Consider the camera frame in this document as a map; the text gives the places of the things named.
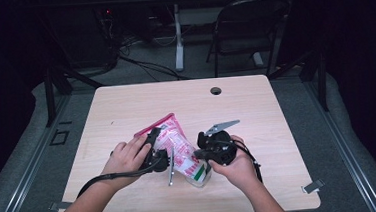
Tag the clear jar with black lid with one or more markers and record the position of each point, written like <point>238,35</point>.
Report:
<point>201,182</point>

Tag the aluminium floor rail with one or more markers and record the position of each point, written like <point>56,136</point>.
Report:
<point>24,179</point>
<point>346,155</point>

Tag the white desk with white leg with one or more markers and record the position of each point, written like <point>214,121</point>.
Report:
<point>178,36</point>

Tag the black metal stand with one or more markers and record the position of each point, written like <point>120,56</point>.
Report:
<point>50,95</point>
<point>323,86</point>

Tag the dark computer tower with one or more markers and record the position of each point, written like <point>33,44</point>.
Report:
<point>104,31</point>

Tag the black folding chair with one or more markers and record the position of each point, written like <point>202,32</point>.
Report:
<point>247,25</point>

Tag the person's left hand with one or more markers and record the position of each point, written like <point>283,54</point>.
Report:
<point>126,160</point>

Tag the person's right hand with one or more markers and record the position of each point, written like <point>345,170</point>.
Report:
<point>240,172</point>

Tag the grey metal table bracket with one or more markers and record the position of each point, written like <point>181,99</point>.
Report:
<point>312,186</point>
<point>62,205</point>

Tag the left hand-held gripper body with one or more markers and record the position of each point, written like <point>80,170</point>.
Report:
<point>156,160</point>

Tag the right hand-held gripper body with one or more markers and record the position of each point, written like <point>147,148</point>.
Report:
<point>220,147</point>

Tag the pink and clear plastic bag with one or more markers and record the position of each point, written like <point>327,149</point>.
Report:
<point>175,143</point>

